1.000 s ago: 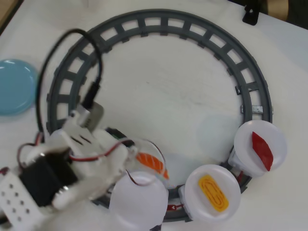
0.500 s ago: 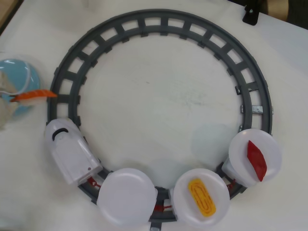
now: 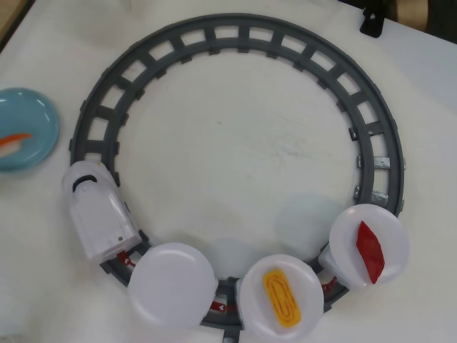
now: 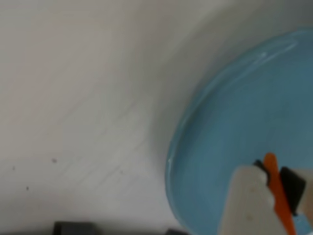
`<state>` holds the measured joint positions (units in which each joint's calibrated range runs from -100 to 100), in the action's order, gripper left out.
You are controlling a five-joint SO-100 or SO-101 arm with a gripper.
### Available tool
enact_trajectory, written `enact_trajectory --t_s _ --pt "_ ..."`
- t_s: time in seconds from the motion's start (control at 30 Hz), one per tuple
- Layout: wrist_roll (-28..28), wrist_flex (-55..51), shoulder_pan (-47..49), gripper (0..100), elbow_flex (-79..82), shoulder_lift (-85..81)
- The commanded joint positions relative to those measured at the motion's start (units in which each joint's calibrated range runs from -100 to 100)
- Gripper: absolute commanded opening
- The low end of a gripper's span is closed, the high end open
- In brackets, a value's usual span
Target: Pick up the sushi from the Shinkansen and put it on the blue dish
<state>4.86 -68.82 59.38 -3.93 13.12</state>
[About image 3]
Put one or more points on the orange salmon sushi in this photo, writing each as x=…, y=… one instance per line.
x=12, y=143

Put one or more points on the white plate for salmon sushi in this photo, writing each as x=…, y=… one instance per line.
x=171, y=282

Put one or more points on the white plate under tuna sushi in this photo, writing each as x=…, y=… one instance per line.
x=342, y=243

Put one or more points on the yellow egg sushi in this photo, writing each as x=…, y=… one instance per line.
x=283, y=300

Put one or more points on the white Shinkansen toy locomotive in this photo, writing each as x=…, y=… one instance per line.
x=96, y=218

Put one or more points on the white plate under egg sushi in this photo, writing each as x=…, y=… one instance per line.
x=310, y=293

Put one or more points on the red tuna sushi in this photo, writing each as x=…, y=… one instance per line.
x=371, y=253

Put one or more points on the blue round dish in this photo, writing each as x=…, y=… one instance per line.
x=35, y=118

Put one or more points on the grey circular toy rail track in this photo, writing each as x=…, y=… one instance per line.
x=76, y=135

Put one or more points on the black metal bracket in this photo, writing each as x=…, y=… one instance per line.
x=373, y=25

